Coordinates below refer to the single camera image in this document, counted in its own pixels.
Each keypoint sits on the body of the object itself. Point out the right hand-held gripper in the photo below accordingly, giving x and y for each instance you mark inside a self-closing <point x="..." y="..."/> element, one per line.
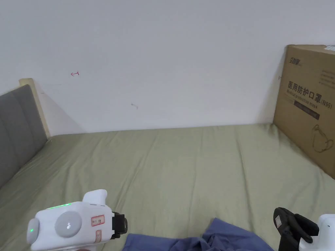
<point x="327" y="235"/>

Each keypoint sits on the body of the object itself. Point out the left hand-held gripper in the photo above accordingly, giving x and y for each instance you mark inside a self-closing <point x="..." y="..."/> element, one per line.
<point x="76" y="224"/>

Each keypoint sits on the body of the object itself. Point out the dark blue shirt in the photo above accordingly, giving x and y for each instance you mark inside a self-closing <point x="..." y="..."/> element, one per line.
<point x="225" y="239"/>

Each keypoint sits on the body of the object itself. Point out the bed with pale green sheet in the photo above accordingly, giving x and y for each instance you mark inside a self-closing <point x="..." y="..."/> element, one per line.
<point x="167" y="170"/>

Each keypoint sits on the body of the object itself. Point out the grey padded headboard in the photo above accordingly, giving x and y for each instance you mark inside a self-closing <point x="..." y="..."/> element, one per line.
<point x="18" y="130"/>

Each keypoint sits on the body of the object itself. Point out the brown printed carton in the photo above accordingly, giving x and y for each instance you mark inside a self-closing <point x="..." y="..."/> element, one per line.
<point x="306" y="104"/>

